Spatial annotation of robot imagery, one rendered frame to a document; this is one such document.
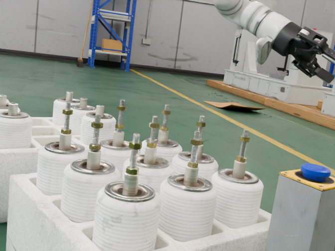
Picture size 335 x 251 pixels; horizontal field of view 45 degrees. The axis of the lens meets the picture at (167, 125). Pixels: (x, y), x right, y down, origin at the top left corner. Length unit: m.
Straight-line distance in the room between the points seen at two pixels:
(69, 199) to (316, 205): 0.38
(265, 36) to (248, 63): 4.28
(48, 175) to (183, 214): 0.27
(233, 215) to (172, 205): 0.13
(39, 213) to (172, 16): 6.70
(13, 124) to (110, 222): 0.52
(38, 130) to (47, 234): 0.63
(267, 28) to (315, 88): 3.28
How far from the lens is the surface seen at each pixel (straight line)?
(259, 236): 0.74
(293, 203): 0.59
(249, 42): 5.37
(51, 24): 7.02
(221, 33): 7.60
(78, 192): 0.67
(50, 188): 0.78
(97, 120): 0.68
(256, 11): 0.99
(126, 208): 0.57
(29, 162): 1.04
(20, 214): 0.82
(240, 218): 0.74
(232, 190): 0.72
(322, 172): 0.59
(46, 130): 1.29
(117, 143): 0.84
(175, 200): 0.64
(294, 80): 4.13
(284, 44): 0.96
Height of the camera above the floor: 0.47
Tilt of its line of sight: 11 degrees down
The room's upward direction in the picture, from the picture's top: 8 degrees clockwise
